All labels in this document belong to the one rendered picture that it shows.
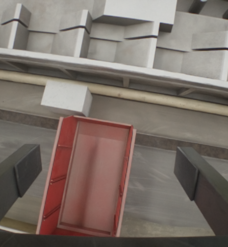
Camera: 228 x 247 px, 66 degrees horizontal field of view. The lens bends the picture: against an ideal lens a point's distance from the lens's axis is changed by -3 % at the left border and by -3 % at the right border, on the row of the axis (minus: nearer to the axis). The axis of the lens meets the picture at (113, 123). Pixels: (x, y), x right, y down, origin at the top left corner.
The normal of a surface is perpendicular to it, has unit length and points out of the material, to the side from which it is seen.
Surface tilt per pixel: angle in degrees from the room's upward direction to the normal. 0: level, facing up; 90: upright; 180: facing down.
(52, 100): 0
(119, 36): 10
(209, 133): 0
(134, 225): 1
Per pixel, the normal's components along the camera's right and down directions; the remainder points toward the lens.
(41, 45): -0.06, 0.00
